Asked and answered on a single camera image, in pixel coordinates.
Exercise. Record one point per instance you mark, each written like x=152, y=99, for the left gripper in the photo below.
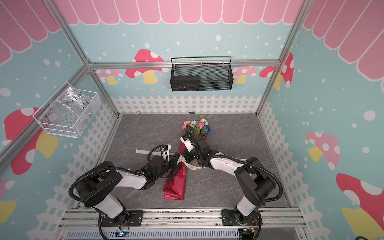
x=173, y=161

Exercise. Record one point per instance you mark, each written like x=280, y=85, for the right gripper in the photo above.
x=197, y=142

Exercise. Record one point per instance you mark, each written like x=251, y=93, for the cream ribbon strip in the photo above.
x=152, y=153

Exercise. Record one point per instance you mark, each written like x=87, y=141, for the light blue fake flower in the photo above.
x=196, y=130

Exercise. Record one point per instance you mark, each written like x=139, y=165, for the dark red wrapping paper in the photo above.
x=175, y=189

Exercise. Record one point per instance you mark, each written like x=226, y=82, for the dark blue fake rose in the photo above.
x=207, y=129

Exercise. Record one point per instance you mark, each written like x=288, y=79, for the small pink fake rose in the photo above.
x=201, y=124

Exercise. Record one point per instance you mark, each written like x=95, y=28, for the pink orange fake rose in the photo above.
x=185, y=125

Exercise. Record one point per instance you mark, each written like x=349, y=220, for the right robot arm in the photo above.
x=258, y=185

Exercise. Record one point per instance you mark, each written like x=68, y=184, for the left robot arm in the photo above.
x=94, y=188

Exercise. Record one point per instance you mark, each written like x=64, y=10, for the black box in basket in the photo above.
x=184, y=83

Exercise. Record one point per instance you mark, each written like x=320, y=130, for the clear plastic bag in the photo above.
x=68, y=107

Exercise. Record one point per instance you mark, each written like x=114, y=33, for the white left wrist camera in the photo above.
x=165, y=152

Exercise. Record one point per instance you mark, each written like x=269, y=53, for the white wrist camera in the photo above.
x=187, y=142
x=165, y=152

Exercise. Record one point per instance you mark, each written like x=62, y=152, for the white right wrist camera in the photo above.
x=187, y=142

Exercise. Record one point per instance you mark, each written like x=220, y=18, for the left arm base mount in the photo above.
x=125, y=218

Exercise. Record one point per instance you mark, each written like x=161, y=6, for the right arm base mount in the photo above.
x=233, y=217

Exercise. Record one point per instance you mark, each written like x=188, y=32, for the black wire mesh basket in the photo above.
x=215, y=73

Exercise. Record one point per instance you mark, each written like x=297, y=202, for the white wire basket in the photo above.
x=41, y=116

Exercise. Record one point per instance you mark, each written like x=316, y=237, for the aluminium corner frame post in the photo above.
x=54, y=9

